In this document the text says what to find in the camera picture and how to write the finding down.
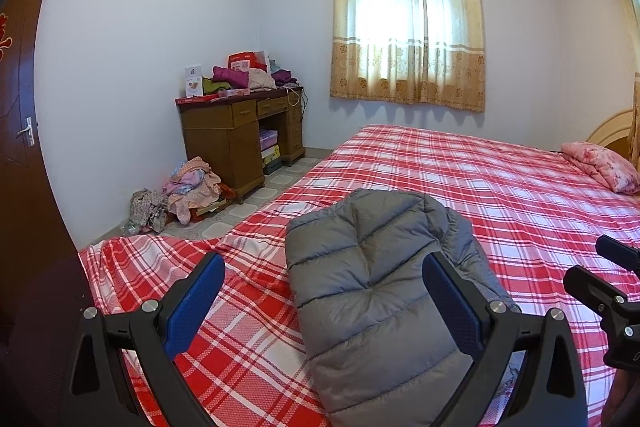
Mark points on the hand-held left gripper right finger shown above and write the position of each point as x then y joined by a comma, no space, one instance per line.
452,307

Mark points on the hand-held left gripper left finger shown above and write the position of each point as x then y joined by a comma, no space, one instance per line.
195,307

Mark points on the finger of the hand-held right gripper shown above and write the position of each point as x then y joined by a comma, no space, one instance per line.
590,284
620,252

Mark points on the grey puffer jacket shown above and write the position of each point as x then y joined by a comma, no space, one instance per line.
370,297

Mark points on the person's right forearm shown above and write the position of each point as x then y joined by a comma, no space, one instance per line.
627,399

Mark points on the pile of pink clothes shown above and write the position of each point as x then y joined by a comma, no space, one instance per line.
192,189

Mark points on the magenta clothes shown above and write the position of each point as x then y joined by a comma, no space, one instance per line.
230,77

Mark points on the pale pink clothes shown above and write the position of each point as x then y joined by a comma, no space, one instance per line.
261,81

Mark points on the purple clothes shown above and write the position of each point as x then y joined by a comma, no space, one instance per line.
284,77

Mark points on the pink floral pillow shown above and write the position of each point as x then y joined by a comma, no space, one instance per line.
605,164

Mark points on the grey patterned cloth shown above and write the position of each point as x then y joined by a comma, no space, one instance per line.
147,212

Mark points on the wooden headboard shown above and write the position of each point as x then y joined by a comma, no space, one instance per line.
612,132

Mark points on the bed with red plaid sheet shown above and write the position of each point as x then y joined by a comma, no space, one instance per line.
475,177

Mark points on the dark box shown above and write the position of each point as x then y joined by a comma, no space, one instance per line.
272,166

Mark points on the brown wooden desk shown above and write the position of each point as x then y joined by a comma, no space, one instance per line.
215,147

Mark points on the yellow box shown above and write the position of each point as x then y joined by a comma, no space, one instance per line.
270,154

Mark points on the brown wooden door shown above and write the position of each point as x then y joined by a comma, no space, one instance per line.
25,207

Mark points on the green cloth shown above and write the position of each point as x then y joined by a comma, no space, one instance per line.
212,88

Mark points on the beige side curtain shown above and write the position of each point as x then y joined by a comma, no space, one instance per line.
632,32

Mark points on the white box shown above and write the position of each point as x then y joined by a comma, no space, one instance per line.
194,82

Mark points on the beige window curtain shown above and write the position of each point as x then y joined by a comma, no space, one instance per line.
405,72

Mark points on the red box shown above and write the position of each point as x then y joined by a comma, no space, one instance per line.
245,59

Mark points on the red door decoration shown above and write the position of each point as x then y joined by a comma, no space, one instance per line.
5,37

